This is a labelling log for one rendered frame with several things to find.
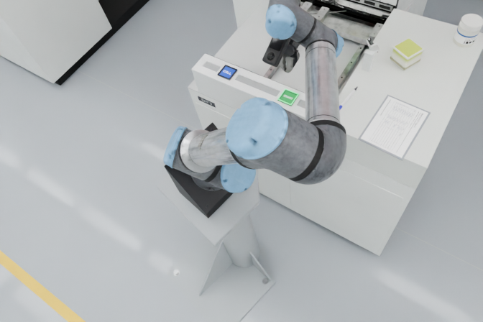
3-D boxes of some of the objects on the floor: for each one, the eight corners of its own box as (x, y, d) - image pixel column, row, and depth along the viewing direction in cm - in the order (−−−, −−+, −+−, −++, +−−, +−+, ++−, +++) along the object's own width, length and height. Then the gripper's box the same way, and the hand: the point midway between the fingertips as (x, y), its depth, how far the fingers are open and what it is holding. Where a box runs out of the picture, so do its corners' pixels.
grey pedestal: (223, 339, 190) (179, 305, 122) (167, 274, 210) (101, 213, 142) (295, 261, 206) (292, 192, 137) (236, 207, 226) (208, 123, 157)
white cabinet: (273, 102, 262) (264, -2, 194) (422, 164, 226) (474, 63, 157) (218, 179, 237) (185, 90, 169) (375, 264, 200) (413, 193, 132)
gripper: (310, 11, 113) (308, 63, 131) (282, 2, 117) (284, 54, 135) (295, 30, 110) (296, 81, 128) (267, 20, 113) (271, 72, 131)
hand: (285, 70), depth 129 cm, fingers closed
